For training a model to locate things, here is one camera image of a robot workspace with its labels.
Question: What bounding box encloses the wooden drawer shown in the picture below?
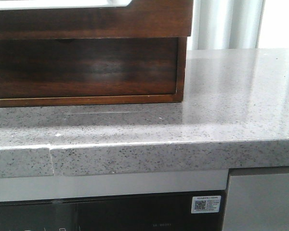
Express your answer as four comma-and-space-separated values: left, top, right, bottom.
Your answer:
0, 0, 193, 39
0, 36, 179, 99

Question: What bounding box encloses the dark wooden drawer cabinet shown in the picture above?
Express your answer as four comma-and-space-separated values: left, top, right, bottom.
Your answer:
0, 35, 188, 108

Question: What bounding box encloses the black built-in appliance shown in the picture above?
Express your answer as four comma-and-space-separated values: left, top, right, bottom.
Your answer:
0, 191, 225, 231

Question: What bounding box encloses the white QR code sticker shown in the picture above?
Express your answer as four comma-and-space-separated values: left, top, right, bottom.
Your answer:
191, 195, 222, 214

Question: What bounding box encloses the white curtain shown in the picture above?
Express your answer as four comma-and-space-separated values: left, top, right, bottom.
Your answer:
187, 0, 265, 50

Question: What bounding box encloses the grey cabinet door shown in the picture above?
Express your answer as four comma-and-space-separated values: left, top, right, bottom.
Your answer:
223, 173, 289, 231

